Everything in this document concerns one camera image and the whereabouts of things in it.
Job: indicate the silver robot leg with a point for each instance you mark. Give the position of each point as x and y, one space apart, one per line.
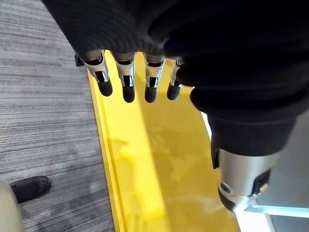
9 207

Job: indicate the dark robot foot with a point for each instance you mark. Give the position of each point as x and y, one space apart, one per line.
30 188

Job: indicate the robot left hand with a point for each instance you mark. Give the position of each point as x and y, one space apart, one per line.
193 48

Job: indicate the small black shelf caster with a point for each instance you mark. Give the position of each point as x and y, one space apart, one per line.
78 61

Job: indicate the yellow shelf board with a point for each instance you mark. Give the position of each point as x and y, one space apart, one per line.
154 149

